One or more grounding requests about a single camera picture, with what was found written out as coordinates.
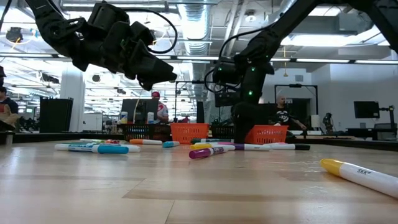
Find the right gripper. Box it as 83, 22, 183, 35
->
232, 63, 274, 144

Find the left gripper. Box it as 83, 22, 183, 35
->
90, 20, 177, 91

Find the dark teal cap marker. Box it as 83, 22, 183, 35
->
190, 138, 234, 144

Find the orange cap white marker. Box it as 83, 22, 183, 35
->
129, 138, 164, 146

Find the blue white slim marker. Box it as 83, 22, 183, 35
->
54, 143, 141, 155

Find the yellow cap white marker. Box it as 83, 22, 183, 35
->
320, 158, 398, 199
190, 142, 220, 151

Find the orange plastic mesh basket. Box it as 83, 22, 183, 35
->
170, 123, 210, 145
244, 124, 289, 145

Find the purple cap white marker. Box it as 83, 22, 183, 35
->
233, 143, 272, 152

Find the black plastic mesh basket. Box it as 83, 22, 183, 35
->
117, 123, 172, 142
210, 125, 236, 140

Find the black monitor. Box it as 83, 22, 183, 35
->
120, 98, 160, 124
353, 100, 381, 119

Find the person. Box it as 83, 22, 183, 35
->
0, 86, 19, 131
273, 95, 308, 131
151, 91, 170, 124

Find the plum cap long marker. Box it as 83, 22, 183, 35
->
188, 145, 236, 160

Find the black cap white marker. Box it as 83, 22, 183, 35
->
269, 143, 312, 151

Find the black partition panel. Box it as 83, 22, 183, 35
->
39, 97, 74, 133

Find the dark desk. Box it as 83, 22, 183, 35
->
346, 123, 398, 141

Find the black stand frame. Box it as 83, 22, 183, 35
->
274, 83, 319, 105
174, 80, 215, 124

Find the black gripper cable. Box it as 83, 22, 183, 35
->
124, 7, 178, 54

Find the silver ventilation duct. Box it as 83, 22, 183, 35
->
178, 0, 212, 57

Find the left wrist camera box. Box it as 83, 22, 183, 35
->
88, 1, 130, 32

